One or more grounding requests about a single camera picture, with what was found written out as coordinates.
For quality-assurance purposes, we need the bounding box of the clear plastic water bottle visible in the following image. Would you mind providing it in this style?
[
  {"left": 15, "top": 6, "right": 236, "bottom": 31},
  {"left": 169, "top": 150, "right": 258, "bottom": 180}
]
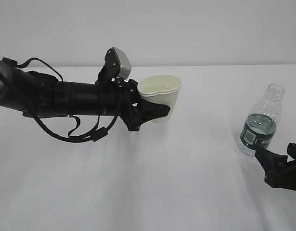
[{"left": 238, "top": 83, "right": 285, "bottom": 156}]

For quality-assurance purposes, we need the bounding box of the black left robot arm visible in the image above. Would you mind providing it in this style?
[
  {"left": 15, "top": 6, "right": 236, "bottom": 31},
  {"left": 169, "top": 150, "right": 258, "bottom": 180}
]
[{"left": 0, "top": 60, "right": 170, "bottom": 131}]

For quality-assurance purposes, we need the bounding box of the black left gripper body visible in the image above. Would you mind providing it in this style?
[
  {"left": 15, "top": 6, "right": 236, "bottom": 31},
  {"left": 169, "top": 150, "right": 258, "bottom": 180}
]
[{"left": 98, "top": 78, "right": 141, "bottom": 131}]

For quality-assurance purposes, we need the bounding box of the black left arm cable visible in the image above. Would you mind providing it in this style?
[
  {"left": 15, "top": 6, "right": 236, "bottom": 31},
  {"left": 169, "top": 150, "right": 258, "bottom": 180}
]
[{"left": 16, "top": 57, "right": 122, "bottom": 143}]

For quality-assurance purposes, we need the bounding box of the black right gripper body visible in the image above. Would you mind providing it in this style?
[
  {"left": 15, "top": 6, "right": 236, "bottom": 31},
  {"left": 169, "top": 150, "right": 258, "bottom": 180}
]
[{"left": 264, "top": 160, "right": 296, "bottom": 191}]

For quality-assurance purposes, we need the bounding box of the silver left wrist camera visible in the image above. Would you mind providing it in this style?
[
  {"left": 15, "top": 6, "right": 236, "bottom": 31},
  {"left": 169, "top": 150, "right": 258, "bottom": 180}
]
[{"left": 96, "top": 46, "right": 132, "bottom": 84}]

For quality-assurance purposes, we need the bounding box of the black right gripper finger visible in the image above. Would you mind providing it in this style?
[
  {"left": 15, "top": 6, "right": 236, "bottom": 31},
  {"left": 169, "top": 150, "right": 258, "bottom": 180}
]
[
  {"left": 255, "top": 148, "right": 288, "bottom": 178},
  {"left": 287, "top": 143, "right": 296, "bottom": 160}
]

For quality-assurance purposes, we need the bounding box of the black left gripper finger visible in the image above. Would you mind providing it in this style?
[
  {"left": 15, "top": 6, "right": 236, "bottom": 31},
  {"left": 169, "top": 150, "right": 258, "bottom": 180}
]
[{"left": 138, "top": 99, "right": 170, "bottom": 125}]

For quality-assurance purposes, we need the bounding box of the white paper cup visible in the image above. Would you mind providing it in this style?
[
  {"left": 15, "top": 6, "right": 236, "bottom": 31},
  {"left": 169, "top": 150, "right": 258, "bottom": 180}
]
[{"left": 137, "top": 74, "right": 182, "bottom": 124}]

